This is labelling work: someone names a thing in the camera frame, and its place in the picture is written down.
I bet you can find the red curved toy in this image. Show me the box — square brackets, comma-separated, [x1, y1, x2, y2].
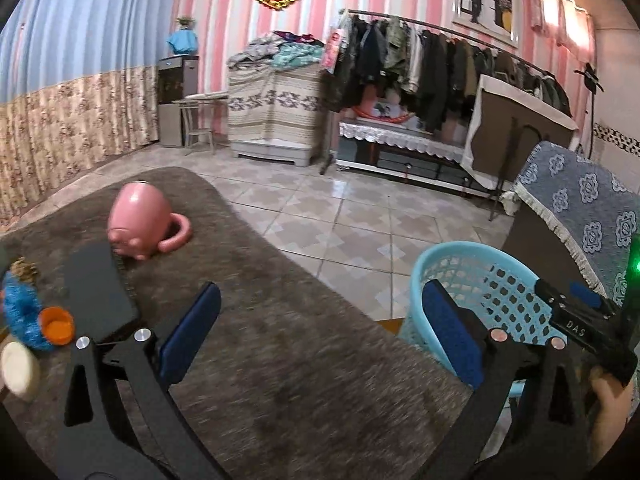
[350, 102, 416, 123]

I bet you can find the pink pig-shaped cup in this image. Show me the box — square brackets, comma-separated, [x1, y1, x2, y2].
[107, 181, 193, 261]

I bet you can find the person's right hand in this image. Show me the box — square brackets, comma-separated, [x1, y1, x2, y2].
[587, 365, 637, 461]

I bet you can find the low stand with lace cloth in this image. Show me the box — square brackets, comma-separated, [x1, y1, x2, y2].
[335, 120, 501, 198]

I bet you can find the black tripod stand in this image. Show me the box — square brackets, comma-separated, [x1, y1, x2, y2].
[574, 62, 601, 161]

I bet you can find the pile of folded clothes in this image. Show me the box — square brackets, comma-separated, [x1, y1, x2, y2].
[227, 31, 326, 71]

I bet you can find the light blue plastic basket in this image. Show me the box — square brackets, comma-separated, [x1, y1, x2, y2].
[398, 241, 568, 403]

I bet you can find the row of hanging clothes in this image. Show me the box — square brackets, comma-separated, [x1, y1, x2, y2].
[325, 12, 573, 133]

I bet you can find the black flat case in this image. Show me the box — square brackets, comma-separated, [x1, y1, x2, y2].
[65, 241, 141, 343]

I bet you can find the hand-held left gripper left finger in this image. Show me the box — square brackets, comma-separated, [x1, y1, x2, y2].
[52, 281, 223, 480]

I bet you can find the blue flower-patterned cloth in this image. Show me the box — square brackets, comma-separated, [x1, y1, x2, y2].
[501, 140, 640, 306]

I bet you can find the metal clothes rack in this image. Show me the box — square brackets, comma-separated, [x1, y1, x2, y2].
[320, 8, 581, 176]

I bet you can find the white round lid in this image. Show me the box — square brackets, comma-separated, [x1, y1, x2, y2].
[0, 341, 41, 402]

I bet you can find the grey water dispenser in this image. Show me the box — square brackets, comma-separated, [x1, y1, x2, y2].
[157, 56, 200, 148]

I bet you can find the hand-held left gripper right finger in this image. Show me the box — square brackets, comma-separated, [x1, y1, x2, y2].
[422, 280, 601, 480]

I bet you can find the pink hanging bag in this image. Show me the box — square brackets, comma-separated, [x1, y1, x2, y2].
[320, 27, 346, 73]

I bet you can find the brown board with white edge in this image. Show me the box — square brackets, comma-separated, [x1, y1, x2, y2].
[460, 74, 581, 196]

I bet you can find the blue and floral curtain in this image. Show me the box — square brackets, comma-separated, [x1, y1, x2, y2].
[0, 0, 181, 231]

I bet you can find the blue covered water bottle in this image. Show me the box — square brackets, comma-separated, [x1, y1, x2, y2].
[167, 29, 200, 56]

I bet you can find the brown dried scrap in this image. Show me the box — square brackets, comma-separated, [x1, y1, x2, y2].
[10, 257, 40, 281]

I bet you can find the blue plastic bag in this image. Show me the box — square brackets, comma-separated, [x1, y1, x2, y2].
[2, 277, 51, 351]

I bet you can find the small white side table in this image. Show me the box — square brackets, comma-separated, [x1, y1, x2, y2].
[172, 92, 230, 156]

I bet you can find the orange small cup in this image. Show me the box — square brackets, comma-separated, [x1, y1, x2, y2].
[39, 307, 76, 346]

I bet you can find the cabinet under patterned cloth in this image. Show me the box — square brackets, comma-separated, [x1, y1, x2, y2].
[227, 62, 328, 168]

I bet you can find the pink window curtain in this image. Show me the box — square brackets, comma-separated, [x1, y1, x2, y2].
[530, 0, 598, 68]

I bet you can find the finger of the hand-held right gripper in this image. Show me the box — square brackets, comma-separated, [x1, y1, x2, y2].
[534, 279, 568, 311]
[570, 282, 603, 309]

